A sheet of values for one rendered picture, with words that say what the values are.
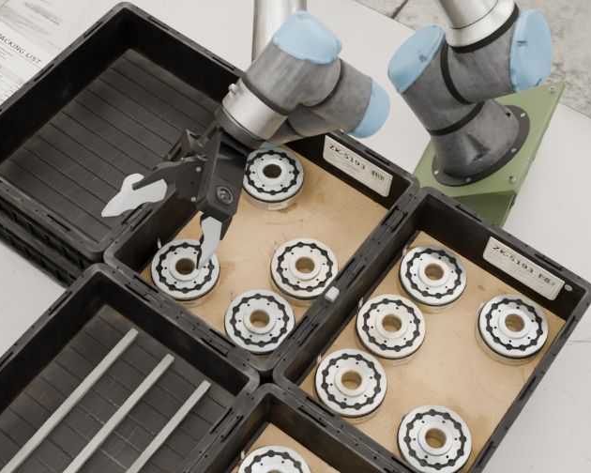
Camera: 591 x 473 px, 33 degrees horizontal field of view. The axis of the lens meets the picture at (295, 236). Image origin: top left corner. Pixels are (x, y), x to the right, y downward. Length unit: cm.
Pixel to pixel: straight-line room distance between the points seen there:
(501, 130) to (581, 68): 135
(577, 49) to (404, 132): 128
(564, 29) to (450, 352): 175
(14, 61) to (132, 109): 34
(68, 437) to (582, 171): 102
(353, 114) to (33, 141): 63
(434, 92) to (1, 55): 84
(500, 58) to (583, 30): 159
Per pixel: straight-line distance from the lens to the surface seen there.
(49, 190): 165
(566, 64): 303
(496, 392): 151
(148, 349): 150
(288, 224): 159
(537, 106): 178
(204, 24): 202
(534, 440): 164
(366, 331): 148
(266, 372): 137
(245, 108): 122
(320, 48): 120
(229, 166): 122
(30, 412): 148
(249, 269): 155
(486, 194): 167
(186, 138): 129
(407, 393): 148
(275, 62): 121
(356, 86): 126
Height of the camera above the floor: 219
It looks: 59 degrees down
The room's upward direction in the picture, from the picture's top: 6 degrees clockwise
